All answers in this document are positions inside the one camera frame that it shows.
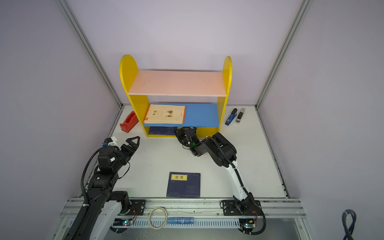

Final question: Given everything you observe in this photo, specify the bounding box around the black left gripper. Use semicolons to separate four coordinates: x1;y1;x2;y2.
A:
111;133;139;171

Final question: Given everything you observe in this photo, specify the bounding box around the small dark blue poetry book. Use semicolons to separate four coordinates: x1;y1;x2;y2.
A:
149;127;178;136

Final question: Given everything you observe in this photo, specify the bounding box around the red-edged beige reading book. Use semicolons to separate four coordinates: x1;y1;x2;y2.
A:
144;104;187;124

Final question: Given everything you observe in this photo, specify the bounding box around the large dark blue book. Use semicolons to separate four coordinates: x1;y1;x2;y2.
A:
167;172;201;199

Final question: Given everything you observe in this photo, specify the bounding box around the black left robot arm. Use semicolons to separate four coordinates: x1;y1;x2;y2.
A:
64;136;140;240

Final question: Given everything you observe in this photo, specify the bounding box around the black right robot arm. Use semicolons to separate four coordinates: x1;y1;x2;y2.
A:
175;127;264;215

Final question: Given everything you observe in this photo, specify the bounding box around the red tape dispenser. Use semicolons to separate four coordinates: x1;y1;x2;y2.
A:
120;111;139;133

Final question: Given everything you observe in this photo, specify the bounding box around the yellow blue pink bookshelf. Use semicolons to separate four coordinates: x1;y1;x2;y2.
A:
120;55;233;138

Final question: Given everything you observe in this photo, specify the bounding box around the masking tape roll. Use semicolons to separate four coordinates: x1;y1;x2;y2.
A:
148;207;168;230

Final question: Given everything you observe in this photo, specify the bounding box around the blue label strip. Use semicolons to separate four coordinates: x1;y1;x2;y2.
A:
167;217;195;225

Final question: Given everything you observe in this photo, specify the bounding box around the blue stapler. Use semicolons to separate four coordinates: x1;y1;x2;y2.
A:
225;108;238;126

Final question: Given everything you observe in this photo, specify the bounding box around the grey black stapler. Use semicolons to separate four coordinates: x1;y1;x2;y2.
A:
236;108;246;124

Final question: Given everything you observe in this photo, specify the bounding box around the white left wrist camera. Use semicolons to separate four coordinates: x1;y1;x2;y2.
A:
102;137;118;147

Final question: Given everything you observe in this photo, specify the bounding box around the black corrugated left cable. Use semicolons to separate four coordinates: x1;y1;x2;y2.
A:
79;146;104;208

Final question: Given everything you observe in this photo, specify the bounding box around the blue cable loop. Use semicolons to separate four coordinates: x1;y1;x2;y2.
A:
341;209;358;240

